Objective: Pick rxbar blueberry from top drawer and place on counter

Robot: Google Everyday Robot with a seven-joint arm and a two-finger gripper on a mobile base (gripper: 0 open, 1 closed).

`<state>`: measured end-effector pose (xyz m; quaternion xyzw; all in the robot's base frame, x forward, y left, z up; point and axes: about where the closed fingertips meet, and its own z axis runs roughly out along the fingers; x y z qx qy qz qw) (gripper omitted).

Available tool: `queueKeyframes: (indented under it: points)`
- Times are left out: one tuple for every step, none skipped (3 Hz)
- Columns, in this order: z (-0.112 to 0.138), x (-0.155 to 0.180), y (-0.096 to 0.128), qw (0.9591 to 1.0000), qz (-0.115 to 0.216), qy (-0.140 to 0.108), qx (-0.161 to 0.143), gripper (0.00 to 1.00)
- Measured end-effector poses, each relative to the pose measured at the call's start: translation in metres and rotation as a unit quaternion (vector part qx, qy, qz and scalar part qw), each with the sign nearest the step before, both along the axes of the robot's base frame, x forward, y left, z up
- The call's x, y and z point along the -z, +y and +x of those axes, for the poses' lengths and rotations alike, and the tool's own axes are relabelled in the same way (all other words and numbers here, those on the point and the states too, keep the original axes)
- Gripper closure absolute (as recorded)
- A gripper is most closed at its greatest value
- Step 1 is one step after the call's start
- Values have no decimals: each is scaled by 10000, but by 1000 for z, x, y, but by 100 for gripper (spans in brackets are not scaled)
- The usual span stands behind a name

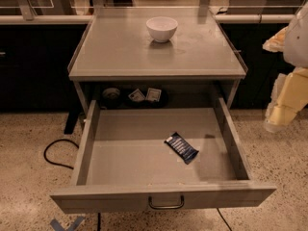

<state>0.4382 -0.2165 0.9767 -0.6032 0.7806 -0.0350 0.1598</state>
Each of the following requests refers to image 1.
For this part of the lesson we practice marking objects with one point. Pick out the black metal drawer handle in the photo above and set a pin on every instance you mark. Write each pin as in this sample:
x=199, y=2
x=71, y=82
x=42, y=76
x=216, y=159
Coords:
x=166, y=205

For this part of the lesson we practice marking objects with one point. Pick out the grey open drawer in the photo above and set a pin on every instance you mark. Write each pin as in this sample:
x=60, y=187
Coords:
x=123, y=159

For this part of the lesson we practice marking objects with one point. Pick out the white tea packet left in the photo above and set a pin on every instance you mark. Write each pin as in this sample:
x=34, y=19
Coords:
x=136, y=96

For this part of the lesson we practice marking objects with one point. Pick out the blue rxbar wrapper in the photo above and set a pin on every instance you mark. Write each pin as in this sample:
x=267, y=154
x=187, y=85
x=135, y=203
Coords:
x=181, y=147

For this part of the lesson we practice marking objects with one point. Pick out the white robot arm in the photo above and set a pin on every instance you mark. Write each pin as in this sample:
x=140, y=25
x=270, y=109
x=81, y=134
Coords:
x=296, y=40

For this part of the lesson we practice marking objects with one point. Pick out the grey counter cabinet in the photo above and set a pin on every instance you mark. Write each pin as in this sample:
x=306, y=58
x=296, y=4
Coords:
x=117, y=47

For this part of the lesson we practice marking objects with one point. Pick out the white tea packet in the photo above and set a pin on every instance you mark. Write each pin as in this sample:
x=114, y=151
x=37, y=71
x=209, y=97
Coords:
x=136, y=96
x=153, y=95

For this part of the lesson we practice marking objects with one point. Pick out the white tea packet right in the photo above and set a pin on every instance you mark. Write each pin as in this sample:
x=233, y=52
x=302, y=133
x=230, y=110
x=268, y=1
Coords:
x=153, y=95

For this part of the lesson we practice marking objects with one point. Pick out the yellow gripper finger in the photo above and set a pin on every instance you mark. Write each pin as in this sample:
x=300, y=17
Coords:
x=288, y=97
x=277, y=42

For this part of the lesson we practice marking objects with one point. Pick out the white ceramic bowl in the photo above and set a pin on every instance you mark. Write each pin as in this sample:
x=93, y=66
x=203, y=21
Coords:
x=161, y=28

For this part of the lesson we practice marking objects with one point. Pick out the round dark can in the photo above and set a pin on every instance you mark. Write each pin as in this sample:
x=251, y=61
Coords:
x=111, y=97

